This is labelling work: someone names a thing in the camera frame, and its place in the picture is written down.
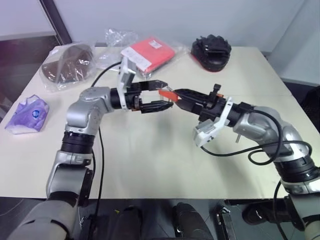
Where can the red cloth in plastic bag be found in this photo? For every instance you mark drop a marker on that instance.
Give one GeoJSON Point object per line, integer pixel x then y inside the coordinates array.
{"type": "Point", "coordinates": [152, 53]}

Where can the red hex key holder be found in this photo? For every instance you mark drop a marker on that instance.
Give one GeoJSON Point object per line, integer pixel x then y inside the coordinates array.
{"type": "Point", "coordinates": [168, 95]}

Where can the brown item in plastic bag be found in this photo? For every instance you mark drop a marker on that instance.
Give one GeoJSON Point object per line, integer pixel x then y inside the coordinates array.
{"type": "Point", "coordinates": [71, 63]}

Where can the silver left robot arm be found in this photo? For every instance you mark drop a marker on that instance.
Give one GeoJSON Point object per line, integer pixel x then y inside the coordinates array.
{"type": "Point", "coordinates": [83, 112]}

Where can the purple item in plastic bag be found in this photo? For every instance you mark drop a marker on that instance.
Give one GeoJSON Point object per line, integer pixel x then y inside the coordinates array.
{"type": "Point", "coordinates": [30, 116]}

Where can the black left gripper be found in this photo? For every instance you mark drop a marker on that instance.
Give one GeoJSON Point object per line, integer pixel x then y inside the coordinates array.
{"type": "Point", "coordinates": [130, 96]}

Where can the black bracket with metal clip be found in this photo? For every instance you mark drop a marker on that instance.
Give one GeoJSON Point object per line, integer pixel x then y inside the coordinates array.
{"type": "Point", "coordinates": [223, 221]}

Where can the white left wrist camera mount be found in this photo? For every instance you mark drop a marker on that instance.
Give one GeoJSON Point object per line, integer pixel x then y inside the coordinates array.
{"type": "Point", "coordinates": [126, 75]}

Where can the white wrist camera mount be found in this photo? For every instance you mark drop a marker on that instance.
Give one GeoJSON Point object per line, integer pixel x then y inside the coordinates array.
{"type": "Point", "coordinates": [210, 131]}
{"type": "Point", "coordinates": [126, 75]}

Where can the silver hex key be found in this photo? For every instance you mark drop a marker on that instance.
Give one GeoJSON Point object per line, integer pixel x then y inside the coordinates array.
{"type": "Point", "coordinates": [167, 87]}

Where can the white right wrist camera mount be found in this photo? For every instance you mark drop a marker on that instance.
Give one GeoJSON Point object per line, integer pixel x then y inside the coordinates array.
{"type": "Point", "coordinates": [210, 131]}

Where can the black item with red base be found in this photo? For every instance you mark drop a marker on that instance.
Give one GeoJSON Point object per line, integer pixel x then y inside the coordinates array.
{"type": "Point", "coordinates": [211, 52]}

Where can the empty clear plastic bag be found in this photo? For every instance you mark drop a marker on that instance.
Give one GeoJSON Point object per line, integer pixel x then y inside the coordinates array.
{"type": "Point", "coordinates": [120, 37]}

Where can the dark pillar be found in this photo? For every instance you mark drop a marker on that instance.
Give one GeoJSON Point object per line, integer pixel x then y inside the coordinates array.
{"type": "Point", "coordinates": [56, 20]}

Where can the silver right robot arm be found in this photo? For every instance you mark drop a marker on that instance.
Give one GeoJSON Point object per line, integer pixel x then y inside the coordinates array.
{"type": "Point", "coordinates": [262, 127]}

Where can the dark rounded shape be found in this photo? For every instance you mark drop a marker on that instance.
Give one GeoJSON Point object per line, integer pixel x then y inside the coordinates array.
{"type": "Point", "coordinates": [188, 221]}
{"type": "Point", "coordinates": [255, 213]}

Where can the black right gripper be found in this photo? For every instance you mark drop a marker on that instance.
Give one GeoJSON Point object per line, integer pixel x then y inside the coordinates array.
{"type": "Point", "coordinates": [212, 107]}

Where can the black chair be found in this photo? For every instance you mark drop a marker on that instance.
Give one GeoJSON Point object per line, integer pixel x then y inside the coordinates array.
{"type": "Point", "coordinates": [311, 101]}

